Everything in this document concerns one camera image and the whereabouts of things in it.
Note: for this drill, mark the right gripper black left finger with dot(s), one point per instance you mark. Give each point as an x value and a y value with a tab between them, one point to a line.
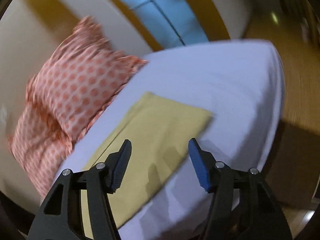
78	202

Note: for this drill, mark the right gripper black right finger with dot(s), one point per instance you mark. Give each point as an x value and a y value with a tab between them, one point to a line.
243	205

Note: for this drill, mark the khaki pants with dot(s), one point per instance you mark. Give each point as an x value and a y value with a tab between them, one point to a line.
152	139

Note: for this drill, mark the orange striped pillow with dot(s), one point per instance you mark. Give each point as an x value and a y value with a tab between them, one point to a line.
40	146

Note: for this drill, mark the white bed sheet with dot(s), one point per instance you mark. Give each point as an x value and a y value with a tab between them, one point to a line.
241	82

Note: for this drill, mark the orange polka dot pillow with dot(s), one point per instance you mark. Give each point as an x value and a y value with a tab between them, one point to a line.
81	78

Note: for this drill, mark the blue glass window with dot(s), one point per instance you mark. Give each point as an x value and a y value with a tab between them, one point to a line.
171	22

